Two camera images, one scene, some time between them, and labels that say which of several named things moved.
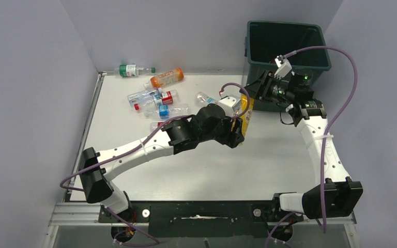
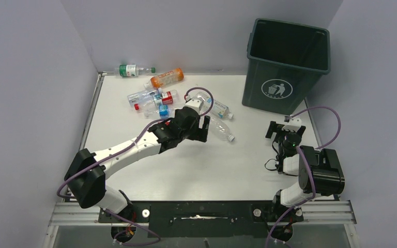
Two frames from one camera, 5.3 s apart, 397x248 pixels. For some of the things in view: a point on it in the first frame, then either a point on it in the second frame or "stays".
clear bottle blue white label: x=159 y=111 stays
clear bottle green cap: x=132 y=70 stays
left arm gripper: x=232 y=136 -> x=200 y=134
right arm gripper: x=258 y=89 -> x=275 y=127
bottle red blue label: x=167 y=97 stays
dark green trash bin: x=266 y=41 stays
